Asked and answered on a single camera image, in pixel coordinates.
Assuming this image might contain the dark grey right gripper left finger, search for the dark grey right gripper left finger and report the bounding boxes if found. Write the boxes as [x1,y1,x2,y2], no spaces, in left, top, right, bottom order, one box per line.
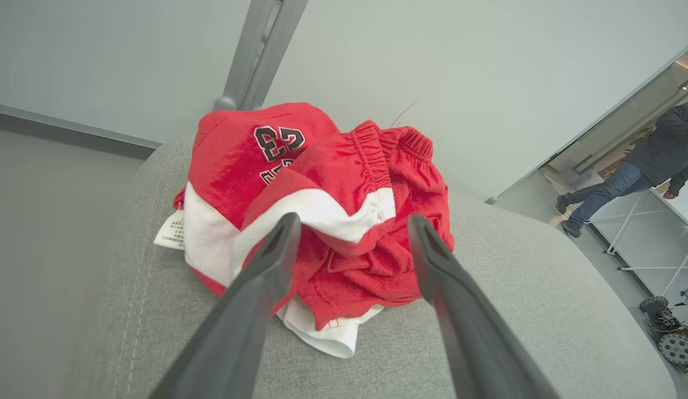
[150,212,302,399]

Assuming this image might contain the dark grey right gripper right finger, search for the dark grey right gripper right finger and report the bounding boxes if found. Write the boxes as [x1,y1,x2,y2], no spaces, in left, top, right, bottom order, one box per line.
[407,214,560,399]

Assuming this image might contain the red white basketball shorts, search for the red white basketball shorts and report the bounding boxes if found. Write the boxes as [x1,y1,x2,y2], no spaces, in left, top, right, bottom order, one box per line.
[230,120,455,359]

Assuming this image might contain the red numbered basketball jersey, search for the red numbered basketball jersey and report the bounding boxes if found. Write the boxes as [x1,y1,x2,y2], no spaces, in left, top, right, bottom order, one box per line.
[154,103,342,297]

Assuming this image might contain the grey fabric sofa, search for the grey fabric sofa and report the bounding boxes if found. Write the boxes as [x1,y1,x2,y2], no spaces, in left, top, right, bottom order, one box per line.
[61,133,677,399]

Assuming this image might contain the white folding table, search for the white folding table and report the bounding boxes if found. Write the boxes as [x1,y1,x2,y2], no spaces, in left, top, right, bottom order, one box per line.
[585,188,688,300]

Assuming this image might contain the small wheeled robot device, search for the small wheeled robot device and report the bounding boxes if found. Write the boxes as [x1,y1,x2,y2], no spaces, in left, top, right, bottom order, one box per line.
[639,288,688,375]

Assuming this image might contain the person in dark jacket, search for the person in dark jacket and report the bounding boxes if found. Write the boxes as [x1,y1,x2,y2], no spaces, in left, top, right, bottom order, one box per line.
[556,101,688,239]

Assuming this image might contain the grey metal pole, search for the grey metal pole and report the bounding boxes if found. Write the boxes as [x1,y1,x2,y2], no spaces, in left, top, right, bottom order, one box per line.
[213,0,309,111]

